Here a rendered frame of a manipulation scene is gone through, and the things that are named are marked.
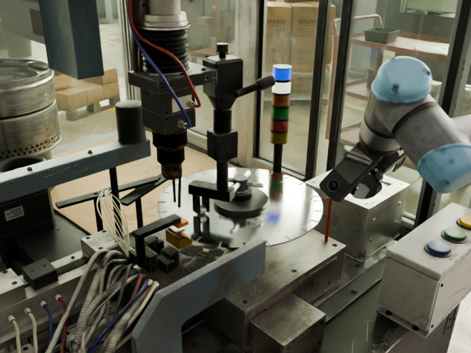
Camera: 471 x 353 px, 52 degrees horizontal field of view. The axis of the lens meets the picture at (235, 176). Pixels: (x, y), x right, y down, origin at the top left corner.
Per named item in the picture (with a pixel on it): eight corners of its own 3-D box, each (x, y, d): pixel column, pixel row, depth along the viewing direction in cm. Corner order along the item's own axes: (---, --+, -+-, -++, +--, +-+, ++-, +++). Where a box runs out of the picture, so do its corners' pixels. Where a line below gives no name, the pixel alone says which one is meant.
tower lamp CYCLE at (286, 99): (280, 101, 122) (280, 89, 121) (293, 104, 119) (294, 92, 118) (267, 104, 119) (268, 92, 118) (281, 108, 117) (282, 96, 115)
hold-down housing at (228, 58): (227, 151, 90) (228, 39, 81) (242, 160, 86) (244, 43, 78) (202, 158, 87) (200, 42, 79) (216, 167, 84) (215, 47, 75)
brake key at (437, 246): (432, 246, 96) (434, 237, 95) (451, 254, 93) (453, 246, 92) (422, 253, 93) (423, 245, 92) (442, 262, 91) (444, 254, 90)
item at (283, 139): (277, 136, 126) (278, 125, 125) (291, 141, 123) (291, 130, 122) (265, 141, 124) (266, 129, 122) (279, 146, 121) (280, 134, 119)
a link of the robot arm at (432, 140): (517, 153, 65) (465, 94, 70) (462, 169, 60) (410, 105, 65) (479, 185, 71) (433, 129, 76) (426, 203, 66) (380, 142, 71)
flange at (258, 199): (267, 216, 93) (268, 205, 92) (209, 213, 94) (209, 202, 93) (268, 190, 103) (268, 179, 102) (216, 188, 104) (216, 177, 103)
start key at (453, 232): (448, 233, 100) (450, 225, 99) (467, 241, 97) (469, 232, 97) (439, 240, 98) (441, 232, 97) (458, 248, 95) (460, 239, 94)
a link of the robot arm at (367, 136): (388, 147, 74) (350, 113, 78) (382, 162, 78) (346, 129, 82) (422, 121, 76) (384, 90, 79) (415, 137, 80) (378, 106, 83)
